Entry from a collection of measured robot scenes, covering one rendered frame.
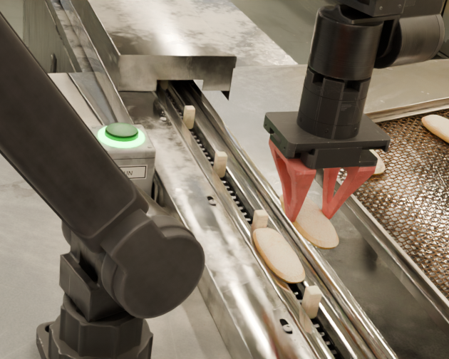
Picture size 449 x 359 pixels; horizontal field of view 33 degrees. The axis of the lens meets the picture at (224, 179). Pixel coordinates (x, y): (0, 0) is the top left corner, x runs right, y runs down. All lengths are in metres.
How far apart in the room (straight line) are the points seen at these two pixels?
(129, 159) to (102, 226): 0.34
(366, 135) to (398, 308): 0.22
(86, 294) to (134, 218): 0.09
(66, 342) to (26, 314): 0.11
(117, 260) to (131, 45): 0.63
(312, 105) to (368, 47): 0.07
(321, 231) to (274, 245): 0.11
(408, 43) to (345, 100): 0.08
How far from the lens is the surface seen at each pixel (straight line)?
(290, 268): 0.79
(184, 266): 0.60
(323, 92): 0.66
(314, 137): 0.67
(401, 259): 0.78
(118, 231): 0.55
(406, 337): 0.81
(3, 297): 0.78
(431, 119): 1.04
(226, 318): 0.72
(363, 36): 0.65
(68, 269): 0.63
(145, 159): 0.89
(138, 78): 1.12
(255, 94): 1.29
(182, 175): 0.91
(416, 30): 0.70
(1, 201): 0.92
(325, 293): 0.78
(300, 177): 0.68
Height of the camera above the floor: 1.30
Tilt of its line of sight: 29 degrees down
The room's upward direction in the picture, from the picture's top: 9 degrees clockwise
